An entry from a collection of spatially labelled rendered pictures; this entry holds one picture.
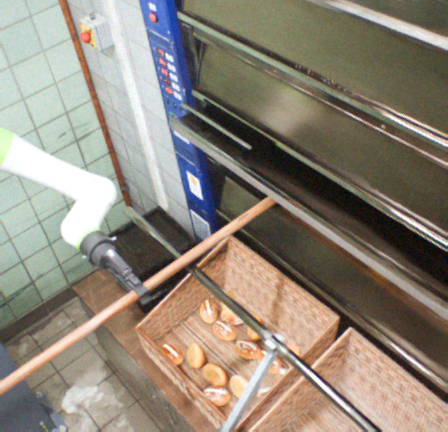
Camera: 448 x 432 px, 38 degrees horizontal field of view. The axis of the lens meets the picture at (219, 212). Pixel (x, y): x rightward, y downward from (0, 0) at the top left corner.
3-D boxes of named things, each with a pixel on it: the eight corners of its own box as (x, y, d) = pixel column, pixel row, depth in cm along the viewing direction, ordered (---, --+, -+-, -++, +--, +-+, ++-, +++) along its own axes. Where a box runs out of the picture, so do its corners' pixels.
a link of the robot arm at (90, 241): (81, 262, 198) (73, 242, 192) (113, 242, 203) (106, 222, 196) (91, 273, 195) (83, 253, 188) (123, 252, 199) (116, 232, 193)
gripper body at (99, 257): (109, 236, 192) (126, 253, 186) (116, 255, 198) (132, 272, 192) (88, 250, 189) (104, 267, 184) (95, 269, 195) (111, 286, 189)
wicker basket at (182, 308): (238, 277, 260) (229, 230, 241) (344, 363, 226) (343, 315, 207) (141, 351, 241) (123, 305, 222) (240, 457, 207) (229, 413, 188)
